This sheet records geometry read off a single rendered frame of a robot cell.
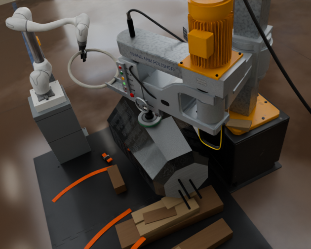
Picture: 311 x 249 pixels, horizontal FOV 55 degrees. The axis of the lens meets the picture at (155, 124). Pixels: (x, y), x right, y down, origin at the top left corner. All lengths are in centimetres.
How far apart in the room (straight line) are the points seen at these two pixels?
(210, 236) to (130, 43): 178
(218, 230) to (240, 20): 177
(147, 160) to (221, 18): 143
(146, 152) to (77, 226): 112
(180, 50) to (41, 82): 169
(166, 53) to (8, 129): 317
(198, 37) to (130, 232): 195
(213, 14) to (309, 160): 239
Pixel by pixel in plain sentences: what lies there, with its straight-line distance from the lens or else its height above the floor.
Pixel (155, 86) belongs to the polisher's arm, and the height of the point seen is 139.
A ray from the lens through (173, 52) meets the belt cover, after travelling 200.
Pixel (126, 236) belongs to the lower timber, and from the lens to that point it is 292.
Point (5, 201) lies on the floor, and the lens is 386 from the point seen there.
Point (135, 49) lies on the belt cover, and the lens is 212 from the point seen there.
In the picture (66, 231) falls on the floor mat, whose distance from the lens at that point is 329.
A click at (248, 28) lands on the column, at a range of 234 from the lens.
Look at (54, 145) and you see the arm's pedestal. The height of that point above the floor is 33.
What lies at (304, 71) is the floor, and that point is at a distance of 480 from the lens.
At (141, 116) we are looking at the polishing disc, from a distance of 275.
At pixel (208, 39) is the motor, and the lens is 159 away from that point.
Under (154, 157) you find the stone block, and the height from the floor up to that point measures 76.
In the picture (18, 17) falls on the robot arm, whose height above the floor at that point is 171.
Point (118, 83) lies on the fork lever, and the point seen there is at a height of 108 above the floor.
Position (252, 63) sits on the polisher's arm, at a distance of 241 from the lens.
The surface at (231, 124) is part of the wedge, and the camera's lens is 272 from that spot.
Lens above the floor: 275
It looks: 45 degrees down
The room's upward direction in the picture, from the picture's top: 11 degrees counter-clockwise
